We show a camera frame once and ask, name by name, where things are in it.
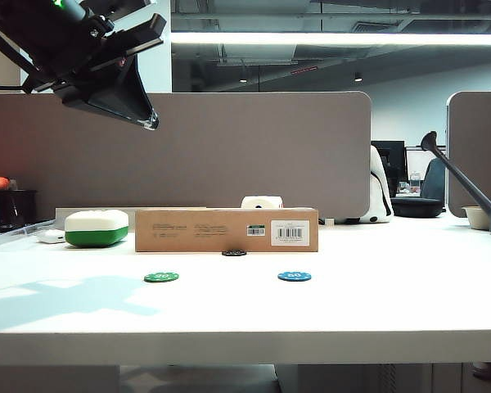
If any wide grey desk partition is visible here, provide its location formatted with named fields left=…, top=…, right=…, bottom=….
left=0, top=92, right=372, bottom=222

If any small white earbuds case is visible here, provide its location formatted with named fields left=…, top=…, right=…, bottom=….
left=36, top=228, right=65, bottom=245

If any white tape roll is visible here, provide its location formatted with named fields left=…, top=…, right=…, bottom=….
left=241, top=195, right=283, bottom=210

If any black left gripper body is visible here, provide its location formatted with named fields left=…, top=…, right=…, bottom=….
left=22, top=13, right=167, bottom=98

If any clear acrylic tray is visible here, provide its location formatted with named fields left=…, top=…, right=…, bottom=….
left=0, top=219, right=56, bottom=246

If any brown cardboard box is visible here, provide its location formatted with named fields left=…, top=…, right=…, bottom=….
left=134, top=207, right=319, bottom=253

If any monitor with white screen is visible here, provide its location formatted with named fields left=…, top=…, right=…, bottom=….
left=404, top=146, right=447, bottom=193

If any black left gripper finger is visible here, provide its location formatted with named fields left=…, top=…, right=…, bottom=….
left=55, top=81, right=160, bottom=131
left=120, top=55, right=160, bottom=124

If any white and green lidded case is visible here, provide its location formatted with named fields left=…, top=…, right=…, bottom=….
left=64, top=209, right=130, bottom=248

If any black round cushion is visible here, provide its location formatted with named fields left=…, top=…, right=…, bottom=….
left=390, top=197, right=444, bottom=219

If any black computer monitor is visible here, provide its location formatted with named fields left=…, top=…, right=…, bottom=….
left=370, top=140, right=406, bottom=197

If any white paper bowl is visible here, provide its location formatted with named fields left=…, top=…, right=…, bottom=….
left=461, top=206, right=491, bottom=231

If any narrow grey desk partition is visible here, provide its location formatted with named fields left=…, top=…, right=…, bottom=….
left=445, top=90, right=491, bottom=219

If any white and black plush toy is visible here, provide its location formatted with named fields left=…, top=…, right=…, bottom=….
left=359, top=145, right=394, bottom=224

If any green poker chip 20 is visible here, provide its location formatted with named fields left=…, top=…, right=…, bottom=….
left=143, top=271, right=180, bottom=284

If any ceiling light strip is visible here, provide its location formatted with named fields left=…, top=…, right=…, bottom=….
left=170, top=31, right=491, bottom=47

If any black container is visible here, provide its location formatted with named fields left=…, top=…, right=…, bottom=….
left=0, top=189, right=38, bottom=234

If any dark blue office chair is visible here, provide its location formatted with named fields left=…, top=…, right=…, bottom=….
left=420, top=158, right=447, bottom=201

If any blue poker chip 50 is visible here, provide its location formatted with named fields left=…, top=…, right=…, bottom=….
left=277, top=270, right=313, bottom=283

